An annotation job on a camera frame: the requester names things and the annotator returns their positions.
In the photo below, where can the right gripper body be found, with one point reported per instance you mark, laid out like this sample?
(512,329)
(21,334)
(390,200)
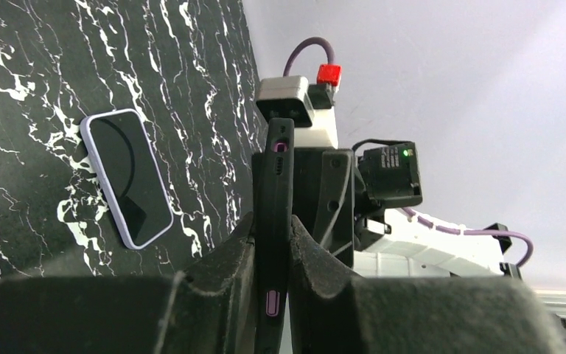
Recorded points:
(339,191)

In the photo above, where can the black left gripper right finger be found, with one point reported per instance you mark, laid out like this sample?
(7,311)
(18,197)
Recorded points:
(335,310)

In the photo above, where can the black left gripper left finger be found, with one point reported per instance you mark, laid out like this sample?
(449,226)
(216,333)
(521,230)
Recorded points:
(207,308)

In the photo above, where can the black phone case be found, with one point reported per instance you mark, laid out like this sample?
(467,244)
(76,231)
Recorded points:
(268,329)

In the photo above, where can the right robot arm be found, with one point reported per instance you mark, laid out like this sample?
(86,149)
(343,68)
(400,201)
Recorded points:
(368,274)

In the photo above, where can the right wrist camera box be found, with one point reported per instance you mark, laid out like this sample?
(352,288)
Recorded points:
(286,97)

